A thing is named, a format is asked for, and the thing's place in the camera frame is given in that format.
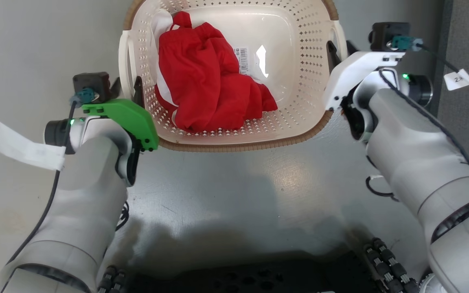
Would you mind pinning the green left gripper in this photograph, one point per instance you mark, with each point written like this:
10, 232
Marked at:
132, 118

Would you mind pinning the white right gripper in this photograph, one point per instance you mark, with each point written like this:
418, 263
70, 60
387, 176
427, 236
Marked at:
352, 75

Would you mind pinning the cream perforated laundry basket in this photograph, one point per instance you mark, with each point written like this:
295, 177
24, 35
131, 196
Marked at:
299, 81

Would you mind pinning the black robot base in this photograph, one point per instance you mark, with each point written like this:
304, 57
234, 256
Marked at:
238, 272

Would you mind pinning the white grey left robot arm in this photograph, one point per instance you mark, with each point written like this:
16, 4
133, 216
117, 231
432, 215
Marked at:
84, 195

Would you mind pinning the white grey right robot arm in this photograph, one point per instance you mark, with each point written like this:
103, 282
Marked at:
413, 150

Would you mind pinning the white garment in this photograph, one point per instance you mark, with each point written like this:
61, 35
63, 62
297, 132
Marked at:
162, 22

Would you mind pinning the red garment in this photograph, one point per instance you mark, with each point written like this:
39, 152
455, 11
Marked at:
206, 89

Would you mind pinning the barcode sticker label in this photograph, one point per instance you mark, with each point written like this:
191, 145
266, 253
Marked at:
241, 61

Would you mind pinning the black roller wheel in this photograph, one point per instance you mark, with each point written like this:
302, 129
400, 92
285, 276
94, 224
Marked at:
110, 280
389, 264

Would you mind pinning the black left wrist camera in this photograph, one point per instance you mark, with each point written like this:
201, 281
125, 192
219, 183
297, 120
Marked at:
94, 81

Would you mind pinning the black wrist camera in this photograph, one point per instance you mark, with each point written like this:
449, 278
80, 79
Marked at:
383, 32
94, 81

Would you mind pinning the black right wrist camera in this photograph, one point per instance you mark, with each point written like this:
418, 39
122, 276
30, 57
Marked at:
383, 32

